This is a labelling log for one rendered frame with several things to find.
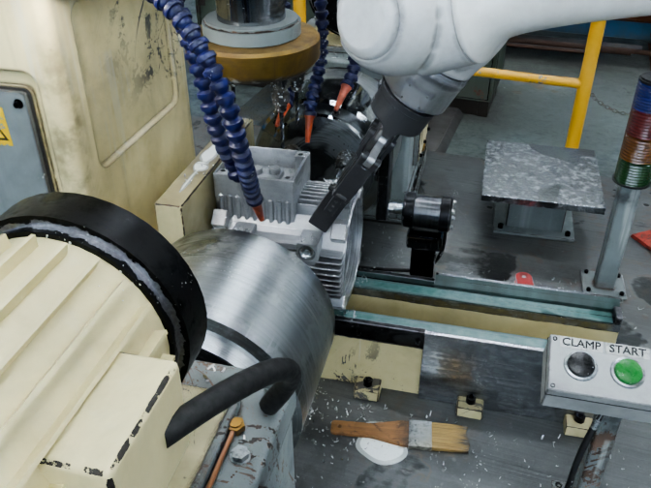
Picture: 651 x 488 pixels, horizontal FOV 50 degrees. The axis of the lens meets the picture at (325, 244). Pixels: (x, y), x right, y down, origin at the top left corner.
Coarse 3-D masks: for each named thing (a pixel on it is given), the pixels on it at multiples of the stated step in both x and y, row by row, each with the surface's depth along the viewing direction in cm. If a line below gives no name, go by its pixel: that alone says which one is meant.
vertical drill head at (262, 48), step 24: (216, 0) 89; (240, 0) 86; (264, 0) 87; (216, 24) 89; (240, 24) 88; (264, 24) 88; (288, 24) 89; (216, 48) 87; (240, 48) 87; (264, 48) 87; (288, 48) 87; (312, 48) 90; (240, 72) 86; (264, 72) 87; (288, 72) 88; (288, 96) 92
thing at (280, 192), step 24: (216, 168) 101; (264, 168) 105; (288, 168) 108; (216, 192) 102; (240, 192) 101; (264, 192) 100; (288, 192) 99; (240, 216) 103; (264, 216) 102; (288, 216) 101
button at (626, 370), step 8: (624, 360) 78; (632, 360) 78; (616, 368) 77; (624, 368) 77; (632, 368) 77; (640, 368) 77; (616, 376) 77; (624, 376) 77; (632, 376) 76; (640, 376) 76; (632, 384) 76
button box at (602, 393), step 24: (552, 336) 81; (552, 360) 79; (600, 360) 79; (648, 360) 78; (552, 384) 78; (576, 384) 77; (600, 384) 77; (624, 384) 76; (648, 384) 77; (576, 408) 80; (600, 408) 78; (624, 408) 77; (648, 408) 76
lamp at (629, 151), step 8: (624, 136) 119; (624, 144) 119; (632, 144) 117; (640, 144) 116; (648, 144) 116; (624, 152) 119; (632, 152) 117; (640, 152) 116; (648, 152) 116; (632, 160) 118; (640, 160) 117; (648, 160) 117
